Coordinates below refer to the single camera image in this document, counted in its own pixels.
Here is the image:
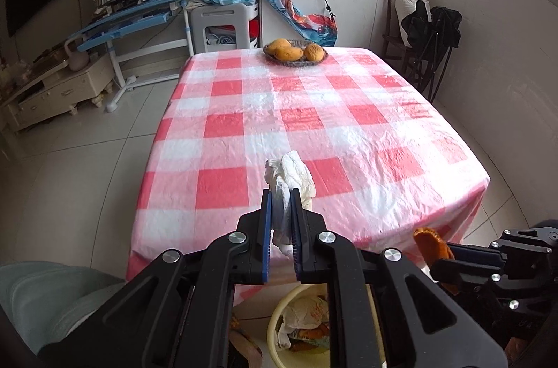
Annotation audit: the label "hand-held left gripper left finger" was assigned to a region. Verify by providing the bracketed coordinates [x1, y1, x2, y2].
[101, 189, 273, 368]

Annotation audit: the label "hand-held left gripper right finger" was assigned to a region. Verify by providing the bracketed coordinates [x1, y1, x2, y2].
[291, 187, 508, 368]

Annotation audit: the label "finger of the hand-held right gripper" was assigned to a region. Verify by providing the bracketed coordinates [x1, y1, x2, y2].
[438, 269, 537, 312]
[431, 226, 558, 274]

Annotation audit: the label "long orange peel strip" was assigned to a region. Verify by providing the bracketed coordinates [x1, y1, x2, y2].
[413, 227, 458, 296]

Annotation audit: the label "small white tissue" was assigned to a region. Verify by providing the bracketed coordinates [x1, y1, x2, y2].
[264, 150, 315, 258]

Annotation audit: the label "yellow plastic basin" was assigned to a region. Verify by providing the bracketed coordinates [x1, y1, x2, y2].
[267, 284, 332, 368]

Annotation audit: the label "white red-print paper wrapper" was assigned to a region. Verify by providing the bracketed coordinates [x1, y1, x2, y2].
[283, 296, 330, 329]

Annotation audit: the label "orange crochet slipper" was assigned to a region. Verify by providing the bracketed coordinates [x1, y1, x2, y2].
[230, 313, 262, 368]

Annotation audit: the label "pink checked tablecloth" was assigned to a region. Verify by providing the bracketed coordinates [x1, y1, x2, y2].
[126, 46, 492, 303]

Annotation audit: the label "wicker fruit basket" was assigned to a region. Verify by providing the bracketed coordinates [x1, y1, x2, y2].
[263, 38, 329, 67]

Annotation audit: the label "light blue plastic stool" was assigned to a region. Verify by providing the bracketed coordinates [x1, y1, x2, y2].
[0, 261, 127, 355]

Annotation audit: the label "dark wooden chair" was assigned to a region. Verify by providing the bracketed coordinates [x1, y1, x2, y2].
[381, 0, 413, 68]

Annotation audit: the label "white plastic step stool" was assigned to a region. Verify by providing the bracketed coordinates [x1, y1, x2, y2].
[189, 4, 261, 57]

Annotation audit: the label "black clothes on chair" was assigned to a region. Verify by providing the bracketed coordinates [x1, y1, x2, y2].
[401, 0, 463, 103]

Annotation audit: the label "white sack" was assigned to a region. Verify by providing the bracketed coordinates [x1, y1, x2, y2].
[394, 0, 432, 46]

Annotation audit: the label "white TV cabinet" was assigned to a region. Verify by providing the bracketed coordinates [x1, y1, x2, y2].
[0, 54, 115, 132]

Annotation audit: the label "pink vase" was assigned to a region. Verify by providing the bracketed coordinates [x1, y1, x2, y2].
[65, 37, 90, 72]

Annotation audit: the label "blue study desk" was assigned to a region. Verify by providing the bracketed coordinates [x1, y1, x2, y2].
[69, 0, 205, 113]

